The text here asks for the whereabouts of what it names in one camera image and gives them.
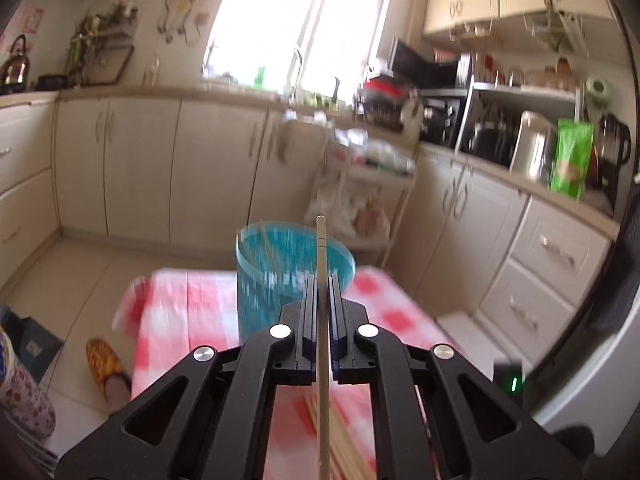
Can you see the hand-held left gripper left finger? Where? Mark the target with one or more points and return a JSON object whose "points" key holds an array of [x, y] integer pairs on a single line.
{"points": [[309, 325]]}

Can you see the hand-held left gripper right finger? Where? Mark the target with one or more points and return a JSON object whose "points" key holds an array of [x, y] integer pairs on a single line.
{"points": [[336, 325]]}

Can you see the blue cutout plastic basket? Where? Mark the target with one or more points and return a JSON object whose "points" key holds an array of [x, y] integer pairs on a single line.
{"points": [[260, 300]]}

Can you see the wooden chopstick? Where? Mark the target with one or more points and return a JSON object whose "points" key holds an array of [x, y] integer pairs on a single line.
{"points": [[322, 260]]}

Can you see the pile of wooden chopsticks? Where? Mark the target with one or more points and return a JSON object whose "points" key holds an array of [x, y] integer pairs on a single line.
{"points": [[345, 440]]}

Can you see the orange printed plastic bag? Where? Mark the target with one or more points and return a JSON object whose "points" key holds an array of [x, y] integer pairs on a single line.
{"points": [[370, 217]]}

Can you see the white plastic bag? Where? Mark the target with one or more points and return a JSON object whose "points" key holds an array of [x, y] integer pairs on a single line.
{"points": [[335, 210]]}

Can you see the white kitchen trolley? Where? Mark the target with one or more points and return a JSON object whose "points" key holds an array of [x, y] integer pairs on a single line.
{"points": [[405, 210]]}

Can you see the cream kitchen base cabinet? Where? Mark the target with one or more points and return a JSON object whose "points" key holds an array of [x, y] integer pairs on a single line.
{"points": [[25, 170], [500, 240], [150, 170]]}

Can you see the red checked tablecloth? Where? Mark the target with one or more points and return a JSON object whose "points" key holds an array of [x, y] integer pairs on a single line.
{"points": [[165, 320]]}

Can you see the clear plastic bag pile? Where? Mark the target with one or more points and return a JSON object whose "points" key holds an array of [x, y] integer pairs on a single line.
{"points": [[380, 152]]}

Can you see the yellow patterned slipper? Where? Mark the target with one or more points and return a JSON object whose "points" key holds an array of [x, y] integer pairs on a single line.
{"points": [[102, 360]]}

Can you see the white jug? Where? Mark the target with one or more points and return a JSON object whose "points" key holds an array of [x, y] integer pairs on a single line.
{"points": [[411, 120]]}

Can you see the green food packet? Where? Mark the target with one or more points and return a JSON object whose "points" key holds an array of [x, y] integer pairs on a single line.
{"points": [[570, 162]]}

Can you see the black coffee machine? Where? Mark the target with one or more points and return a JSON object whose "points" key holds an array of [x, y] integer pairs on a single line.
{"points": [[440, 120]]}

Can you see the red dish rack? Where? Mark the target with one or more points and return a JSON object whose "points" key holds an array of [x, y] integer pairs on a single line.
{"points": [[385, 100]]}

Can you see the black cooking pot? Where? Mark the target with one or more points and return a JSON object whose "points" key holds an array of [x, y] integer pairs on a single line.
{"points": [[492, 140]]}

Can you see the black electric kettle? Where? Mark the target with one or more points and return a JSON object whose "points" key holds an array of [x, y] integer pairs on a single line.
{"points": [[612, 145]]}

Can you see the green bottle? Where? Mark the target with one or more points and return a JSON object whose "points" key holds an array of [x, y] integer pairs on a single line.
{"points": [[260, 77]]}

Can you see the metal faucet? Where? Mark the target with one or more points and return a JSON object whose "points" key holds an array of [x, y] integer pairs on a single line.
{"points": [[298, 70]]}

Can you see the black microwave oven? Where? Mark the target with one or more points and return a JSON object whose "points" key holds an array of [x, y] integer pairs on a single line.
{"points": [[430, 67]]}

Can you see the blue box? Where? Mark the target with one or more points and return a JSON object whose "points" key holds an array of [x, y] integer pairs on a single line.
{"points": [[35, 342]]}

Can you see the metal shelf rack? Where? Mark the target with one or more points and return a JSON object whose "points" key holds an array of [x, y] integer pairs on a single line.
{"points": [[525, 90]]}

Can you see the floral fabric bag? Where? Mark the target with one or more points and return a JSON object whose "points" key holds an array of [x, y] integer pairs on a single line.
{"points": [[25, 395]]}

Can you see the kitchen window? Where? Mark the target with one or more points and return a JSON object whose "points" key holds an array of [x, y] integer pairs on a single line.
{"points": [[300, 15]]}

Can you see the black flat pan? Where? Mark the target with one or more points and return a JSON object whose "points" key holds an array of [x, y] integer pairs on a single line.
{"points": [[52, 81]]}

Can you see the metal kettle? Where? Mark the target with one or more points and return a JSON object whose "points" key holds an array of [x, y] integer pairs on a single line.
{"points": [[15, 62]]}

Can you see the wall spice rack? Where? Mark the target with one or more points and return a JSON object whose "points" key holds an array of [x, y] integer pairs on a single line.
{"points": [[100, 50]]}

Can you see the pink wall stickers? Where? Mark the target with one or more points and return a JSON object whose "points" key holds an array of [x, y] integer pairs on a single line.
{"points": [[31, 19]]}

